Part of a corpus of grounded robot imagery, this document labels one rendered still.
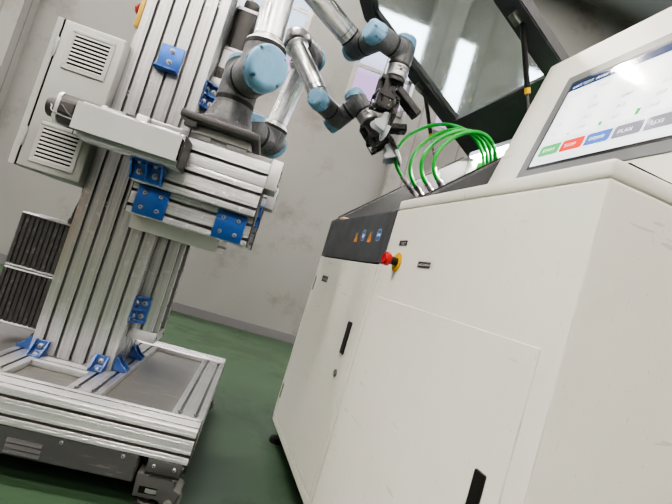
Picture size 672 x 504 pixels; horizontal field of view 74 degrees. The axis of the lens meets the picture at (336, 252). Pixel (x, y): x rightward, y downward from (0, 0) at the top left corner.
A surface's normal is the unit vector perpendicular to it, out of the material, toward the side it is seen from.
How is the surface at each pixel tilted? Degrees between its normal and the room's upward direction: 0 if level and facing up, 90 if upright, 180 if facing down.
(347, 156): 90
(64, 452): 90
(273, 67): 97
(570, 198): 90
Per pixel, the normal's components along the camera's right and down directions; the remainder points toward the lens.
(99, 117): 0.16, -0.01
